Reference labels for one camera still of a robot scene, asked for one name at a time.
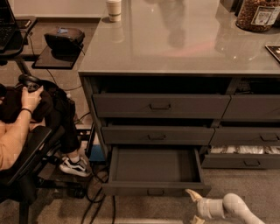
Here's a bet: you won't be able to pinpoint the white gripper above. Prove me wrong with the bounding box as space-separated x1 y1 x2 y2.
185 189 225 224

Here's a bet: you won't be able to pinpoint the drawer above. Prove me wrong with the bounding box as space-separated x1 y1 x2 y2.
210 127 280 146
93 93 230 119
223 94 280 121
101 125 214 145
102 147 211 197
200 147 280 170

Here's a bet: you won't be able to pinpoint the grey drawer cabinet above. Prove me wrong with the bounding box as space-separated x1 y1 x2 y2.
79 0 280 156

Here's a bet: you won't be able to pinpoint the person's hand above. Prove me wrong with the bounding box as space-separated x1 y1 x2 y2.
21 87 44 112

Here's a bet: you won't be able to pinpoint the white and black sneaker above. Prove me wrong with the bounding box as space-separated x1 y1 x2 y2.
59 157 90 178

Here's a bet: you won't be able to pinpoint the person's black trousers leg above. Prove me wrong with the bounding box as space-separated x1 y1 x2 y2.
0 80 80 154

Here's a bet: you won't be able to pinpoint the black card on counter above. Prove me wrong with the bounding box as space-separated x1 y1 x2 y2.
265 45 280 63

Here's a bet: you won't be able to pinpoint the black office chair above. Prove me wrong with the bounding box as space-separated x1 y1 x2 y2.
0 125 66 224

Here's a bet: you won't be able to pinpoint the glass jar of nuts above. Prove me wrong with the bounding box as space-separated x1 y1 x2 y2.
236 0 280 32

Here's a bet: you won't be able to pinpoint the black handheld controller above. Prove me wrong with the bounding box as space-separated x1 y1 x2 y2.
18 74 42 93

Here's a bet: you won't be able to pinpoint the black VR headset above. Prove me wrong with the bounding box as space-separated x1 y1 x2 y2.
44 27 85 53

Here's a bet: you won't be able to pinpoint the black side tray table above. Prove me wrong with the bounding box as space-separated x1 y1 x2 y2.
32 46 81 70

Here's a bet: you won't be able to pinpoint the white paper cup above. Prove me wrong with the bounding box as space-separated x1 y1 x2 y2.
106 0 122 22

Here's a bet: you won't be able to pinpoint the black laptop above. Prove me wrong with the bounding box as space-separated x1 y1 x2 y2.
0 0 18 52

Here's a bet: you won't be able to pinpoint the black floor cables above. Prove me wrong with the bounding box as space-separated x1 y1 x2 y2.
80 169 117 224

